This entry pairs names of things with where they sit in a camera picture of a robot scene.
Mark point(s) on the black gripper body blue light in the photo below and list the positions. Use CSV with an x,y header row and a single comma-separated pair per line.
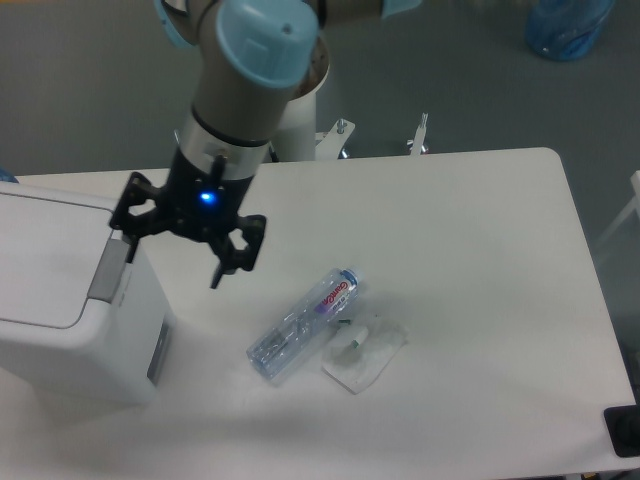
x,y
202,204

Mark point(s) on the white push-button trash can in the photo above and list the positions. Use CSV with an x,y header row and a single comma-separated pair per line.
x,y
82,309

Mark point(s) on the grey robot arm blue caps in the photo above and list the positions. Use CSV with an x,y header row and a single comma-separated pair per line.
x,y
255,56

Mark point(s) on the clear plastic water bottle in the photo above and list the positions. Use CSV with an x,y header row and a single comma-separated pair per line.
x,y
281,344

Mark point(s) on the blue object at left edge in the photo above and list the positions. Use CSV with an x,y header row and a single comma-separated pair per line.
x,y
5,176

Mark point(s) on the crumpled clear plastic wrapper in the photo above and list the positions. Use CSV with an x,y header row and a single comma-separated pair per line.
x,y
361,349

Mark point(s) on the black device at table corner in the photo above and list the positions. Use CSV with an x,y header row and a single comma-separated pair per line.
x,y
623,426

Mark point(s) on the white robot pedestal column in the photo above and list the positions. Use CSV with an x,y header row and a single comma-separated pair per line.
x,y
294,139

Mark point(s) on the white pedestal base frame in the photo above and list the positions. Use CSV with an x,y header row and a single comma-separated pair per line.
x,y
335,142

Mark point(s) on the white frame at right edge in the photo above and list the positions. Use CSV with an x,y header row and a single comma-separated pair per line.
x,y
627,218

